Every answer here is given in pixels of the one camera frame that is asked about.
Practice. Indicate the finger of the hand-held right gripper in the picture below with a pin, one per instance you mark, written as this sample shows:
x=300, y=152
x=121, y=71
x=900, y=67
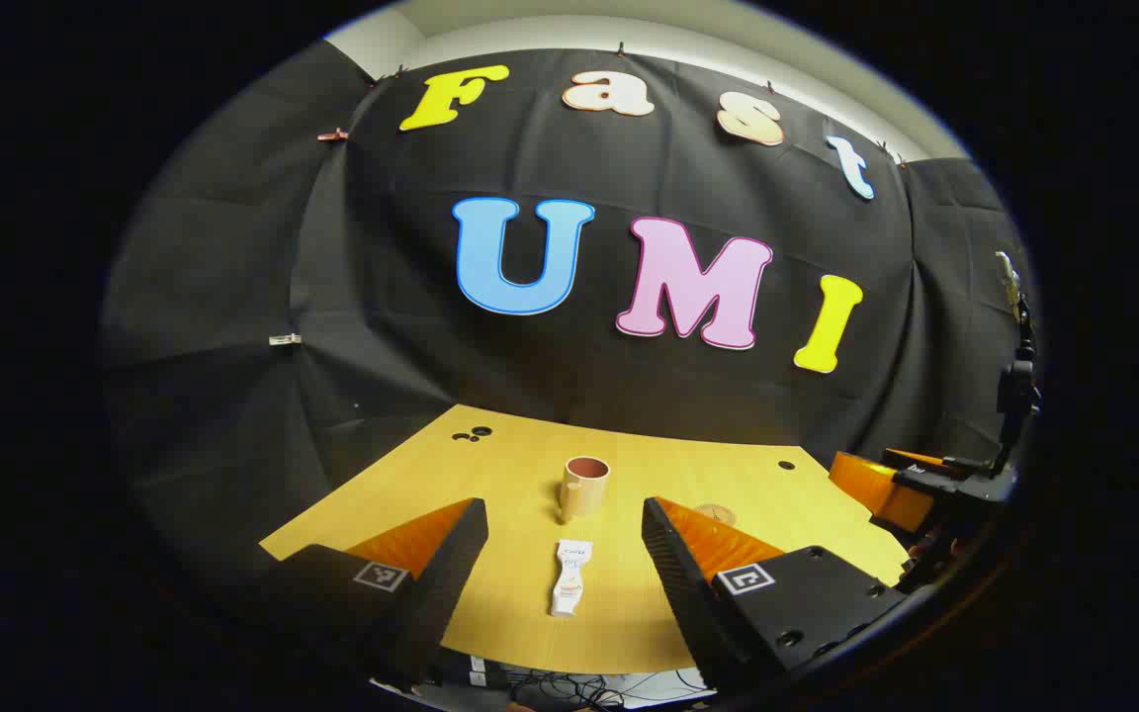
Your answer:
x=911, y=456
x=876, y=494

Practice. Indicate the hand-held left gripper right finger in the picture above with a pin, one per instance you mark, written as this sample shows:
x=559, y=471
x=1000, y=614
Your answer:
x=683, y=593

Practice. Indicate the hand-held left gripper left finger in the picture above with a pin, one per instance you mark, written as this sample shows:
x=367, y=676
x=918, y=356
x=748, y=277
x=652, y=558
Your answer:
x=451, y=574

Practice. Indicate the round cork coaster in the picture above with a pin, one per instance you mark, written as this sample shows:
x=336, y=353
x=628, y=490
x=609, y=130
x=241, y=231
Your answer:
x=718, y=513

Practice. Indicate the white toothpaste tube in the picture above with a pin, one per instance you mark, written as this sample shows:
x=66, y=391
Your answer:
x=569, y=583

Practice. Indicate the wooden desktop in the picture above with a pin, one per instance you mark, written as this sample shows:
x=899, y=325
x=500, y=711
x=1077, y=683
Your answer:
x=520, y=465

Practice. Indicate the black backdrop cloth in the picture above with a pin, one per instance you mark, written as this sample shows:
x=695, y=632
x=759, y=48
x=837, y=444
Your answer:
x=382, y=346

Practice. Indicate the white clip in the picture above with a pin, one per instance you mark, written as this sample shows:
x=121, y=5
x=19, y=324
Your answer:
x=285, y=339

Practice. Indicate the orange clip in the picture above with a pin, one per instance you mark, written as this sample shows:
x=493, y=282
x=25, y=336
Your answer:
x=332, y=134

